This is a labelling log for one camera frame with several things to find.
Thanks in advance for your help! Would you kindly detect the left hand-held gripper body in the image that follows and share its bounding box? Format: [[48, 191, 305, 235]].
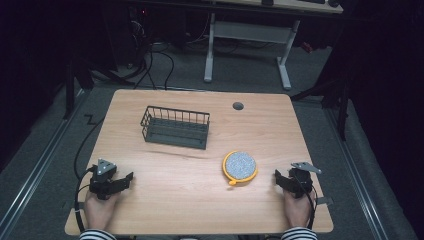
[[88, 158, 118, 201]]

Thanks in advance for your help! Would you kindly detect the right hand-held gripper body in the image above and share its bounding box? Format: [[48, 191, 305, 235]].
[[287, 161, 323, 199]]

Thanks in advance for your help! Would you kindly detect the round yellow-rimmed grey sponge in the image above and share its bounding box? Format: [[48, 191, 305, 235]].
[[221, 150, 259, 187]]

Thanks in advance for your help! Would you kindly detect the black wire basket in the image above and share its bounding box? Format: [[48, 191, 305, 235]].
[[139, 105, 211, 151]]

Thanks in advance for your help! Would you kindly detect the person's right hand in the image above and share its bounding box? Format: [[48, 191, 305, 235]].
[[282, 189, 318, 229]]

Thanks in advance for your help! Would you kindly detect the person's left hand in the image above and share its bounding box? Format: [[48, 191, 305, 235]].
[[83, 190, 122, 232]]

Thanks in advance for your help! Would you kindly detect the person's right striped sleeve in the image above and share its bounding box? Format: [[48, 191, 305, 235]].
[[280, 226, 319, 240]]

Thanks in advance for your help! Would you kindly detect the person's striped sleeve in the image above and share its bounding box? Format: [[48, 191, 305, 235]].
[[280, 226, 319, 240], [78, 228, 118, 240]]

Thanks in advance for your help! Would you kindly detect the person's left striped sleeve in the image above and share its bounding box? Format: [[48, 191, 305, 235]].
[[78, 228, 118, 240]]

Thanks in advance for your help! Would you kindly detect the black metal stand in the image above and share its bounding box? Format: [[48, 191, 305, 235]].
[[290, 66, 351, 142], [62, 56, 98, 121]]

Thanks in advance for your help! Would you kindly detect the white-legged wooden desk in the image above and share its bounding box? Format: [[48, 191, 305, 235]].
[[199, 0, 344, 92]]

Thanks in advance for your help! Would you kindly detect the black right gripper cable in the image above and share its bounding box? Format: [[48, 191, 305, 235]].
[[293, 173, 318, 230]]

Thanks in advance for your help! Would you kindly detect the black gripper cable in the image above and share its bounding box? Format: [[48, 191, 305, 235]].
[[293, 173, 318, 230], [73, 114, 106, 234]]

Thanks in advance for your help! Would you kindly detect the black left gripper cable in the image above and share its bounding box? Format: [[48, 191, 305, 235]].
[[73, 114, 106, 234]]

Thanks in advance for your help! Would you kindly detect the bundle of black floor cables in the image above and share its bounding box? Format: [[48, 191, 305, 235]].
[[128, 13, 176, 91]]

